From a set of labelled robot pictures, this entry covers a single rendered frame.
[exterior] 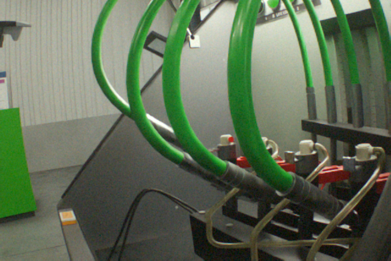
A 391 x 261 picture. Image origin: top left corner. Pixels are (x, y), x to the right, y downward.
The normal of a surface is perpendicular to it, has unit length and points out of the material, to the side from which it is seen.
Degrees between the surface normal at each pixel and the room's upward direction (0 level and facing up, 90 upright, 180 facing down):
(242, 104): 91
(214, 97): 90
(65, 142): 90
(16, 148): 90
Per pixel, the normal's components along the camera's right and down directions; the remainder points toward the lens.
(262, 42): -0.87, 0.12
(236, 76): -0.37, 0.02
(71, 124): 0.56, -0.02
